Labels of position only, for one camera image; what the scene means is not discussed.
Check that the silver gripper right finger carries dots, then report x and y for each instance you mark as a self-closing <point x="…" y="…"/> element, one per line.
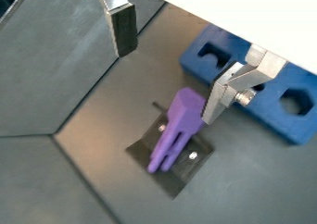
<point x="233" y="86"/>

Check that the purple three prong object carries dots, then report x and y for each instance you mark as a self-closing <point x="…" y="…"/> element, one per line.
<point x="183" y="124"/>

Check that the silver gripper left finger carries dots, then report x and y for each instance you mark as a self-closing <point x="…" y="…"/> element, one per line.
<point x="120" y="15"/>

